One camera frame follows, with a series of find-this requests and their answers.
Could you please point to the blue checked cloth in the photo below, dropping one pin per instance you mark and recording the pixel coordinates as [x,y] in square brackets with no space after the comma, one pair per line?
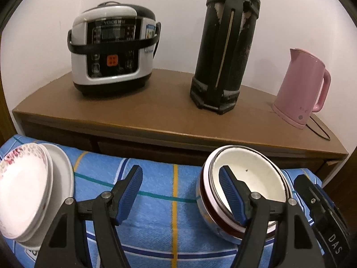
[167,229]

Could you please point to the white and black rice cooker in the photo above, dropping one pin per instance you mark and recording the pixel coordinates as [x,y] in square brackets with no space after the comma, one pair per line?
[83,61]

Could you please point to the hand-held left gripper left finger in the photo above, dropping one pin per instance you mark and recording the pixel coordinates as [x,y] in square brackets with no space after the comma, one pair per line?
[130,190]

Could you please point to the white enamel bowl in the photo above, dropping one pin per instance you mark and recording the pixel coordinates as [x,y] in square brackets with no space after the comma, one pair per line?
[251,170]

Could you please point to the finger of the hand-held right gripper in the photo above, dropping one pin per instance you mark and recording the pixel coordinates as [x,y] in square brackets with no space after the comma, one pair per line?
[309,192]

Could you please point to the black thermos flask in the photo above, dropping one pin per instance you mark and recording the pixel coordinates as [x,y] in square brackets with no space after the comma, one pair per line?
[214,61]

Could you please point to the brown wooden cabinet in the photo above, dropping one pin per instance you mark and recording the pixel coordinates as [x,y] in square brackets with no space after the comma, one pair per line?
[153,111]

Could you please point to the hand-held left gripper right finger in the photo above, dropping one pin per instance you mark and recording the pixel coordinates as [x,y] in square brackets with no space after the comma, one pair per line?
[231,196]

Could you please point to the plain white plate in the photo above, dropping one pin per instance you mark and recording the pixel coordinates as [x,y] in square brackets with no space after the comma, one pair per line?
[62,178]

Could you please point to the pink floral white plate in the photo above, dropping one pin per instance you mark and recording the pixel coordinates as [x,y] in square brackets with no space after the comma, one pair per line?
[22,189]

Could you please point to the stainless steel bowl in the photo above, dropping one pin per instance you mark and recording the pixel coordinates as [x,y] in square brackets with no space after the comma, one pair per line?
[212,217]

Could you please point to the pink electric kettle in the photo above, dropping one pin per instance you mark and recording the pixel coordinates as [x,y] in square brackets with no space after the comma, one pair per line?
[299,89]

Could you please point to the red flower white plate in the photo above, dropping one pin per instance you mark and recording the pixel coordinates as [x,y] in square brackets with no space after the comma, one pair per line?
[48,198]

